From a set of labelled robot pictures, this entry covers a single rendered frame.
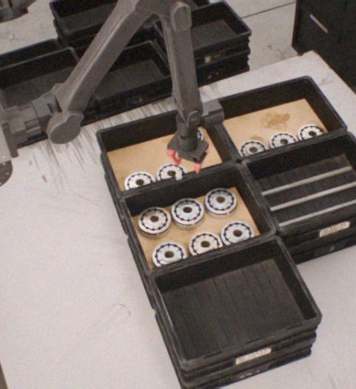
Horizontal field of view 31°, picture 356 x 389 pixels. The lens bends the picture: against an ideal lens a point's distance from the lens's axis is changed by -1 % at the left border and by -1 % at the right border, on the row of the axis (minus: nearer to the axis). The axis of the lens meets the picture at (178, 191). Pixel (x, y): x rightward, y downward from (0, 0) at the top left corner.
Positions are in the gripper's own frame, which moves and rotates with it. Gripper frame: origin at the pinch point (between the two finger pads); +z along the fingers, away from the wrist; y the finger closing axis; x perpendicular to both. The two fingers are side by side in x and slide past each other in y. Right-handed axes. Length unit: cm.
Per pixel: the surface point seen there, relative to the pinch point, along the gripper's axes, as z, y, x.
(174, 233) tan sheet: 23.6, 1.5, 7.9
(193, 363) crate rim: 14, -25, 48
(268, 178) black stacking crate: 23.3, -16.4, -25.1
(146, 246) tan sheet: 23.7, 6.8, 15.9
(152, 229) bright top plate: 20.7, 7.3, 11.2
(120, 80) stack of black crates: 68, 84, -91
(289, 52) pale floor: 105, 31, -192
